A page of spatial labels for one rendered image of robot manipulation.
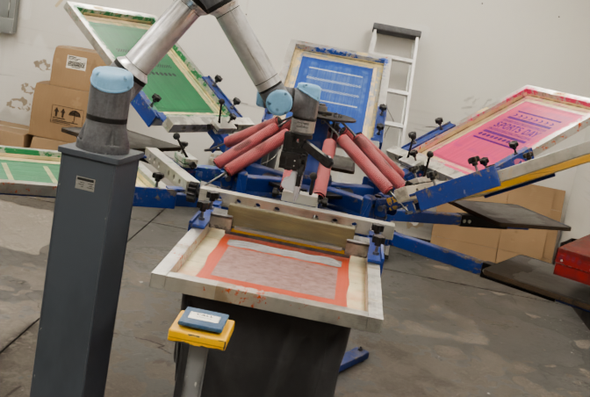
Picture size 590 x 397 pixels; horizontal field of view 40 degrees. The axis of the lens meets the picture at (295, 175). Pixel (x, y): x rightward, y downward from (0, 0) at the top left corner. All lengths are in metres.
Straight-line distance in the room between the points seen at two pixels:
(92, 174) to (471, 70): 4.74
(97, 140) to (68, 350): 0.62
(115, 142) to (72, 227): 0.27
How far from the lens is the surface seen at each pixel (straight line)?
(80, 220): 2.39
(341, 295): 2.25
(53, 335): 2.52
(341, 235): 2.57
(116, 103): 2.34
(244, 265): 2.34
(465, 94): 6.71
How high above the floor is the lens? 1.65
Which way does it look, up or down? 10 degrees down
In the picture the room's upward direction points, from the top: 11 degrees clockwise
